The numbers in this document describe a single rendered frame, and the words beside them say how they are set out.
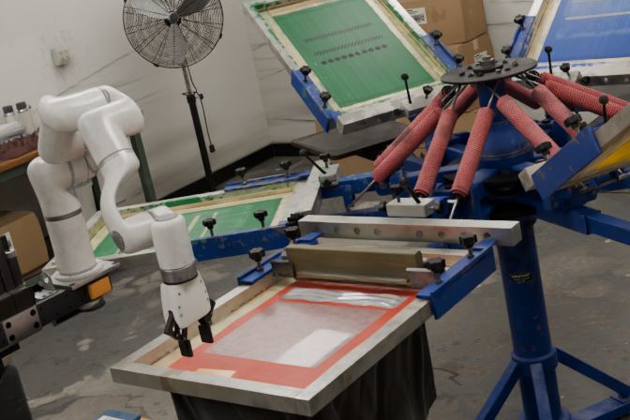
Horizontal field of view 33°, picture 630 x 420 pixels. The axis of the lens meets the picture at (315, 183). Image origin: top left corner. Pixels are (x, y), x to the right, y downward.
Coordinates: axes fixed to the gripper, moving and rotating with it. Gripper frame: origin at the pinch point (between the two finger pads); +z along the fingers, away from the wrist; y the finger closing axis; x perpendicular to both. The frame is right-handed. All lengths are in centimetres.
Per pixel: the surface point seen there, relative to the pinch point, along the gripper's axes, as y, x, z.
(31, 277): -184, -320, 91
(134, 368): 1.1, -21.0, 8.8
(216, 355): -15.0, -11.0, 12.3
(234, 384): 0.9, 9.5, 8.3
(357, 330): -34.5, 16.4, 11.9
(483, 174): -127, 1, 6
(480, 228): -80, 26, 4
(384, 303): -48, 15, 11
